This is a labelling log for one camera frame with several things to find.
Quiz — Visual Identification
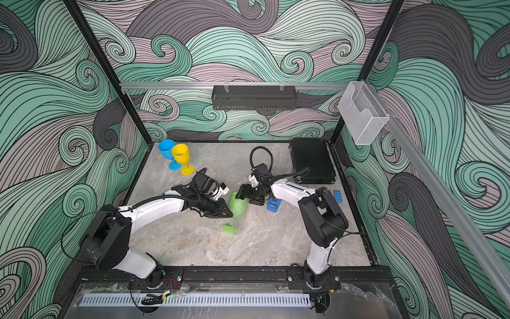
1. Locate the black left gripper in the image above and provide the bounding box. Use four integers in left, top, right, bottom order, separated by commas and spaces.
197, 195, 234, 219

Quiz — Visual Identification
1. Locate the green plastic wine glass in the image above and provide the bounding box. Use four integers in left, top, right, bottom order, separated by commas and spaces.
221, 191, 250, 235

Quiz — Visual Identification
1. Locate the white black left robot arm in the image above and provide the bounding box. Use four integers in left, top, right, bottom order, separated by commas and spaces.
80, 168, 233, 289

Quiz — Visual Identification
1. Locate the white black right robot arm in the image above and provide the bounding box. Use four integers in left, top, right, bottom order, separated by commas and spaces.
236, 164, 349, 290

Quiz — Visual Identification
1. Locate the yellow plastic wine glass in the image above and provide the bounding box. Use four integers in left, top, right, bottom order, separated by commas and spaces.
171, 144, 195, 175

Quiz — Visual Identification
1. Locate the blue plastic wine glass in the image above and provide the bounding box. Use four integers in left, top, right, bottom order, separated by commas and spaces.
158, 140, 182, 171

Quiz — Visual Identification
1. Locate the blue tape dispenser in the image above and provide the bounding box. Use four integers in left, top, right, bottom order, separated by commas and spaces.
266, 198, 281, 213

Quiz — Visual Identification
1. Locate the black hard case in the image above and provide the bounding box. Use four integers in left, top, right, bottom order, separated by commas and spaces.
290, 138, 336, 185

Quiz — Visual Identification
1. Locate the blue toy brick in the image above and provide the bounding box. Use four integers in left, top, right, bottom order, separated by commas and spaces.
333, 190, 343, 203

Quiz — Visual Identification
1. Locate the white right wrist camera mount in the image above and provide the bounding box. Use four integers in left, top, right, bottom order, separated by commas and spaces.
248, 175, 258, 187

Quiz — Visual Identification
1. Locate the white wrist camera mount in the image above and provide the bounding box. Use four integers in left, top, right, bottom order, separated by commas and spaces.
212, 183, 229, 201
248, 175, 258, 187

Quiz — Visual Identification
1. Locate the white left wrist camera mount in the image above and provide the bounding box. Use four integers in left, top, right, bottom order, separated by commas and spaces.
212, 183, 229, 201

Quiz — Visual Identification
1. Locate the black wall tray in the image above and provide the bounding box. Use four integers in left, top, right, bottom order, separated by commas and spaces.
211, 85, 298, 111

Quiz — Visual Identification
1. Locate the clear acrylic wall box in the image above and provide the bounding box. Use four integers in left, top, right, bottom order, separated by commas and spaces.
338, 81, 389, 146

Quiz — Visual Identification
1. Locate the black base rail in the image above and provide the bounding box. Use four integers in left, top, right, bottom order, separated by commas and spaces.
77, 266, 394, 291

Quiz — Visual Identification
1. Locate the white slotted cable duct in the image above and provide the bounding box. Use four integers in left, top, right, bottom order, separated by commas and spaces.
78, 293, 312, 308

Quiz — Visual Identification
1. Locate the black frame post right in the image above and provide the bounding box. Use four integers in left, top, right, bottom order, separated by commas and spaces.
328, 0, 407, 145

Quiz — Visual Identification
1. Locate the black frame post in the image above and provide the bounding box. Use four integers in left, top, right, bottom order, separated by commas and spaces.
62, 0, 154, 147
328, 0, 407, 145

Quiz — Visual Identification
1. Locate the black frame post left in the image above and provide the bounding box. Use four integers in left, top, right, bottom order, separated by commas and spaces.
62, 0, 154, 147

